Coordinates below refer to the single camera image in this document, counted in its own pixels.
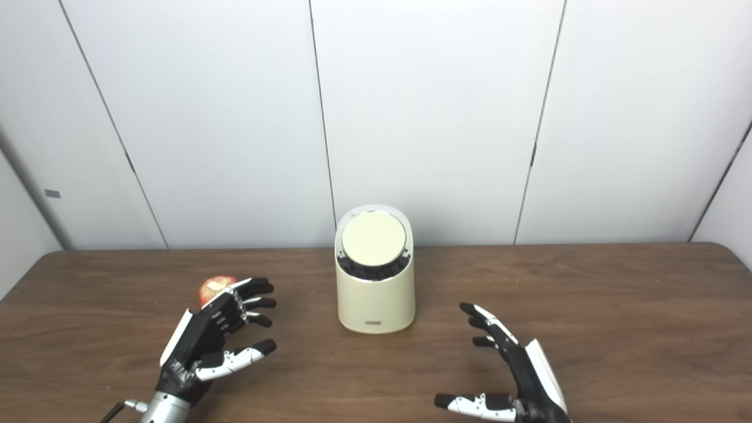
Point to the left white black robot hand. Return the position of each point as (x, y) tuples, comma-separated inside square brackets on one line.
[(200, 341)]

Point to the cream round bin lid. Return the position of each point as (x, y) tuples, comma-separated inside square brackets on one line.
[(373, 238)]

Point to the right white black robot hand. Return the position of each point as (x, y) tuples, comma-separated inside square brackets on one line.
[(531, 382)]

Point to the cream-colored round bin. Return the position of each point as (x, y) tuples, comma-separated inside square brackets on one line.
[(375, 302)]

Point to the red apple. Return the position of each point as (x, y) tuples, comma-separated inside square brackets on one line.
[(211, 289)]

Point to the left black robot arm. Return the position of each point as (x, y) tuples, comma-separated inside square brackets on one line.
[(164, 408)]

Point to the small gray wall label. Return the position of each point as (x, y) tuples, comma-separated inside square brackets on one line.
[(53, 193)]

